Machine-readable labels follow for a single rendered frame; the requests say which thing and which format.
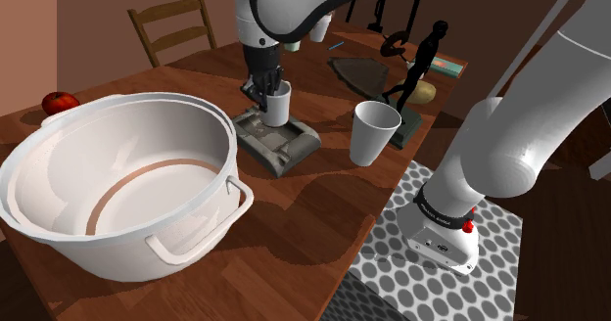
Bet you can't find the grey dotted robot stand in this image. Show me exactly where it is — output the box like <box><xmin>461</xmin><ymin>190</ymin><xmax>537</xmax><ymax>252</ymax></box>
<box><xmin>318</xmin><ymin>159</ymin><xmax>524</xmax><ymax>321</ymax></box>

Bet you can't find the teal book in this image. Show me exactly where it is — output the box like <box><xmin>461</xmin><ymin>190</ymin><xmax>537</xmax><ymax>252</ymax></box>
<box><xmin>428</xmin><ymin>56</ymin><xmax>465</xmax><ymax>79</ymax></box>

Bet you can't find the black ring tool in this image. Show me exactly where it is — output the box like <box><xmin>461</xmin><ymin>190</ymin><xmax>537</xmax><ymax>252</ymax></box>
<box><xmin>379</xmin><ymin>29</ymin><xmax>414</xmax><ymax>65</ymax></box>

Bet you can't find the small white cup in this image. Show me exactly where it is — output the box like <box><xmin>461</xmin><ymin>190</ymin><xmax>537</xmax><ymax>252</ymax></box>
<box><xmin>259</xmin><ymin>79</ymin><xmax>293</xmax><ymax>128</ymax></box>

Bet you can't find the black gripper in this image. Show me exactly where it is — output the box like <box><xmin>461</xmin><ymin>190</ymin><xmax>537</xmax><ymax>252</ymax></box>
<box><xmin>240</xmin><ymin>42</ymin><xmax>287</xmax><ymax>114</ymax></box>

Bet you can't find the yellow potato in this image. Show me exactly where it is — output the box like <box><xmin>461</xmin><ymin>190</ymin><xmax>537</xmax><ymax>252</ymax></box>
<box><xmin>403</xmin><ymin>79</ymin><xmax>438</xmax><ymax>106</ymax></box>

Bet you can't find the wooden chair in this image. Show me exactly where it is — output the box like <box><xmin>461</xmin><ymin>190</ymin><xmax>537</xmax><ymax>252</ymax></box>
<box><xmin>125</xmin><ymin>0</ymin><xmax>218</xmax><ymax>69</ymax></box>

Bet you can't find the dark grey flat wedge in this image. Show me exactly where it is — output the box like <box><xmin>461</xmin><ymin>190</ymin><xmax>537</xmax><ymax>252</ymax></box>
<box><xmin>326</xmin><ymin>56</ymin><xmax>391</xmax><ymax>100</ymax></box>

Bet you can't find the grey rectangular tray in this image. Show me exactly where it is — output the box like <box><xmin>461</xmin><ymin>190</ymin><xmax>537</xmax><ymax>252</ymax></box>
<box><xmin>231</xmin><ymin>107</ymin><xmax>323</xmax><ymax>179</ymax></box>

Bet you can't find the large white pot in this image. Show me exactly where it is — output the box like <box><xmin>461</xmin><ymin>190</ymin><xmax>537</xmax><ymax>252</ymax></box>
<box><xmin>0</xmin><ymin>91</ymin><xmax>256</xmax><ymax>284</ymax></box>

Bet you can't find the brown wooden table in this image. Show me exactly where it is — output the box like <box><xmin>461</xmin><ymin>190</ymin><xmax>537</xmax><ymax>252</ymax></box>
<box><xmin>0</xmin><ymin>22</ymin><xmax>469</xmax><ymax>321</ymax></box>

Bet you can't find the tall white cup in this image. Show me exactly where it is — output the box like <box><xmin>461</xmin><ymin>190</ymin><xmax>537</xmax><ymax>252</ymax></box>
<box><xmin>349</xmin><ymin>100</ymin><xmax>403</xmax><ymax>168</ymax></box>

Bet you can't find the black floor stand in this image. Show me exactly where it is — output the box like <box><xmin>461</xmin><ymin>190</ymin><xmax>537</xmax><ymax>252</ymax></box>
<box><xmin>344</xmin><ymin>0</ymin><xmax>429</xmax><ymax>35</ymax></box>

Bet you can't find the black human figure statue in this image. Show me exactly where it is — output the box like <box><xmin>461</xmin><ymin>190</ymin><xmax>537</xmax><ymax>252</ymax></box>
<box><xmin>380</xmin><ymin>20</ymin><xmax>450</xmax><ymax>151</ymax></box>

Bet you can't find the white paper cup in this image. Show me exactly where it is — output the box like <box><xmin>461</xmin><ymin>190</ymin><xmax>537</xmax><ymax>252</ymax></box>
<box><xmin>308</xmin><ymin>11</ymin><xmax>333</xmax><ymax>44</ymax></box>

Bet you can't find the red apple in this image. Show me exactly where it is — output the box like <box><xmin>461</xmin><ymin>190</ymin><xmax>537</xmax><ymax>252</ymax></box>
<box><xmin>40</xmin><ymin>91</ymin><xmax>81</xmax><ymax>117</ymax></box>

